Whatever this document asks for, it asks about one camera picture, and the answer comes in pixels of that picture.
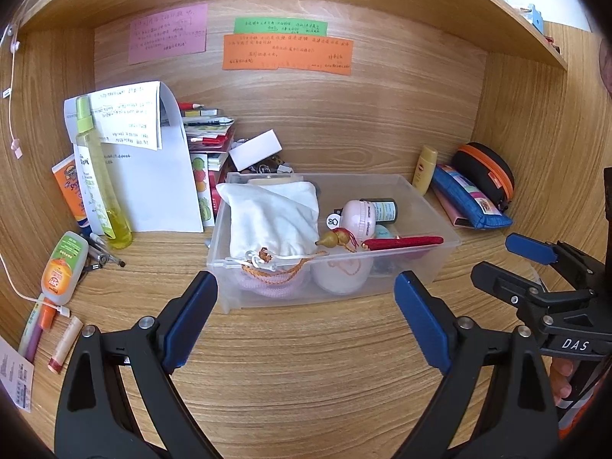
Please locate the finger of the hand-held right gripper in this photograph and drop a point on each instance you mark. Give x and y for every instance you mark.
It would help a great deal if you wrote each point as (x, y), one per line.
(502, 284)
(526, 245)

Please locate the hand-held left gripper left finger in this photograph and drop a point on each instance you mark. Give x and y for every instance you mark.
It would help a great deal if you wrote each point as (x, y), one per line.
(191, 318)

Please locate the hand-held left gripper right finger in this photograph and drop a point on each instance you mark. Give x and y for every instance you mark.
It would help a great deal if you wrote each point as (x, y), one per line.
(423, 320)

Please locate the gourd charm with red tassel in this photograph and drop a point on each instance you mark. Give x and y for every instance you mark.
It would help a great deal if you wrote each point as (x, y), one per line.
(401, 243)

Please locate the clear plastic storage bin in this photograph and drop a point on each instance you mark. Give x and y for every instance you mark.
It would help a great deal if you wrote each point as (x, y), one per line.
(411, 210)

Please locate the dark green small bottle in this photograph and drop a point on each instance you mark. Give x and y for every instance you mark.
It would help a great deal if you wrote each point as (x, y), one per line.
(385, 210)

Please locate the person's right forearm orange sleeve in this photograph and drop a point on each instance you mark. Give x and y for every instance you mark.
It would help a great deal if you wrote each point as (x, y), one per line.
(571, 420)

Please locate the wooden desktop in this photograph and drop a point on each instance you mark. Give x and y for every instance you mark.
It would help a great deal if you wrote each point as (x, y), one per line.
(296, 368)

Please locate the person's right hand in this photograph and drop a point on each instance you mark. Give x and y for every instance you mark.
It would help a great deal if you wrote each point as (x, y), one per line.
(562, 375)

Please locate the blue pencil case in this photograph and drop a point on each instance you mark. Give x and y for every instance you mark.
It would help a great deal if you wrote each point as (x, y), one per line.
(471, 196)

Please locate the pink flat case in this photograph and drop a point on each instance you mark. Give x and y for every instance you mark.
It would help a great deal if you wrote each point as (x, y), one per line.
(452, 213)

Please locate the black case with orange zip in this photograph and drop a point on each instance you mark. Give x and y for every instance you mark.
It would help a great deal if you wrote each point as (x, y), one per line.
(487, 167)

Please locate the silver metal pen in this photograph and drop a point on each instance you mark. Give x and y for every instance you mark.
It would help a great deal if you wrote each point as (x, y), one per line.
(95, 260)

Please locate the pink round ball container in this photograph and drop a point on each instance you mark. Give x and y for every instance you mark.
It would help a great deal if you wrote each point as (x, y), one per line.
(356, 217)

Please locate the small yellow tube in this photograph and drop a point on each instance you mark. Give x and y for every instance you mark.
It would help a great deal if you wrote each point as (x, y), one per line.
(424, 169)

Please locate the fruit print box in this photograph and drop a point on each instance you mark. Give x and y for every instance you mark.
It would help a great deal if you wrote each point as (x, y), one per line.
(203, 191)

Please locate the beige lip balm stick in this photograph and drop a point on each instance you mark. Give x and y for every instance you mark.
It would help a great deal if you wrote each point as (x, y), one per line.
(64, 346)

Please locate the white folded paper sheets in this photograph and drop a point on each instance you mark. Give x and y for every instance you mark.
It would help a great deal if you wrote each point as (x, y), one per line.
(153, 186)

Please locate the clear bottle with orange label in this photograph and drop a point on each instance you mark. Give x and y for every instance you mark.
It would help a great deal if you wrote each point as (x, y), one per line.
(62, 267)

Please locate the orange marker pen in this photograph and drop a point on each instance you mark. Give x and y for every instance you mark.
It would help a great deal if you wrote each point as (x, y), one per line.
(47, 318)

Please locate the yellow spray bottle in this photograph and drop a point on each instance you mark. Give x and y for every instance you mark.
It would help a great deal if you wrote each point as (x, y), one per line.
(103, 186)

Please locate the purple marker pen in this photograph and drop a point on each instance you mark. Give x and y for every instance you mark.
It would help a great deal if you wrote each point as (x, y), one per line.
(31, 332)

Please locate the pile of binder clips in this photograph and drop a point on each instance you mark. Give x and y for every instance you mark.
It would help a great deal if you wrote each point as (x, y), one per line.
(270, 168)

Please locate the small white box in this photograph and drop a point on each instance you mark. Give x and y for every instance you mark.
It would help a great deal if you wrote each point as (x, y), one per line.
(254, 150)

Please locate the orange sunscreen tube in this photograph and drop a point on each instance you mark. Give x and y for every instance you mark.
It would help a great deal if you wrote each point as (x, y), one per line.
(69, 186)

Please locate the white printed receipt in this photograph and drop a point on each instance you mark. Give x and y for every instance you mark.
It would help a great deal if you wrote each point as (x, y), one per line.
(16, 377)

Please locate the stack of books and boxes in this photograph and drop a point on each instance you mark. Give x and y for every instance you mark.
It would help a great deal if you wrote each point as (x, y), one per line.
(208, 129)

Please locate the small blue clip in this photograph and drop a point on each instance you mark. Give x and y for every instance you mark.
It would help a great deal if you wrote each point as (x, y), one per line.
(536, 19)

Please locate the orange paper note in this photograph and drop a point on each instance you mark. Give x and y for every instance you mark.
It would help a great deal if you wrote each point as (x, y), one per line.
(287, 52)

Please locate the pink paper note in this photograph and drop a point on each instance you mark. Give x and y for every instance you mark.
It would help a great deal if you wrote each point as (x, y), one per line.
(167, 33)

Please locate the green paper note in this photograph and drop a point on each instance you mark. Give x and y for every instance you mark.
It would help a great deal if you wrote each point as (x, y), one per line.
(279, 25)

